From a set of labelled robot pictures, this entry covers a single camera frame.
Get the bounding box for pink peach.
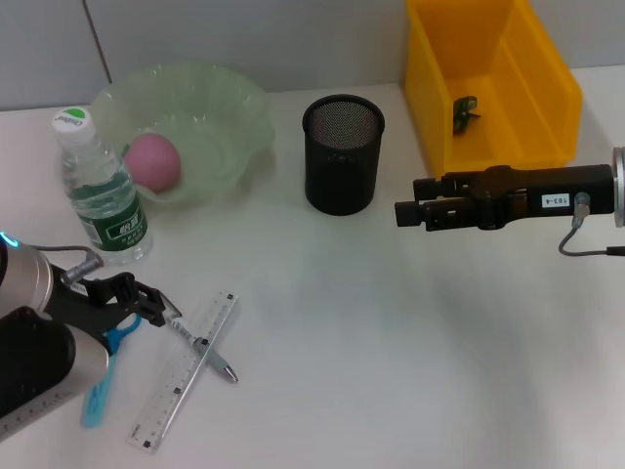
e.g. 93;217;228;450
122;134;184;193

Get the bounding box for silver ballpoint pen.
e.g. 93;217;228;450
162;302;240;384

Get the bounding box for transparent plastic ruler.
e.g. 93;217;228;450
125;291;241;448

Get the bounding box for black mesh pen holder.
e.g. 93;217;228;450
301;93;386;217

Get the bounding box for green glass fruit plate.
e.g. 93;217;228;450
89;60;275;207

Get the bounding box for blue scissors with sheath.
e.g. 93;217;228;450
79;314;144;430

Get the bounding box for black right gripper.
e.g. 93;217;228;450
394;163;616;233

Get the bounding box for gripper cable with connector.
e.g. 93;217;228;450
35;244;106;285
558;191;625;258

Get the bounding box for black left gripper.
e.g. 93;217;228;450
45;265;171;337

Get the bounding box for yellow plastic bin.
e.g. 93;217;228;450
403;0;584;178

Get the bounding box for clear water bottle green label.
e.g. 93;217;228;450
52;104;154;268

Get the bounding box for right gripper cable with connector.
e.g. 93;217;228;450
558;191;625;258

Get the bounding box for green plastic wrapper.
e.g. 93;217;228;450
450;94;482;136

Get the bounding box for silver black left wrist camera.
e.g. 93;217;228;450
0;307;111;440

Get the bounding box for left gripper cable with connector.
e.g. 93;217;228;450
35;244;106;285

